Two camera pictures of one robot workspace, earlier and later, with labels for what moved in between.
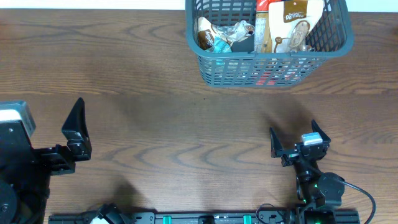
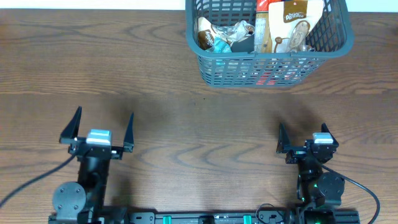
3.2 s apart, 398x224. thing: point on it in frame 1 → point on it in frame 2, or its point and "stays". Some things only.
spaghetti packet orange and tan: [263, 41] stays
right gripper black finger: [275, 144] → [283, 140]
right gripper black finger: [316, 128] → [324, 129]
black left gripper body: [51, 162] → [73, 148]
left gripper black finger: [76, 131] → [129, 141]
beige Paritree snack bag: [290, 23] stays
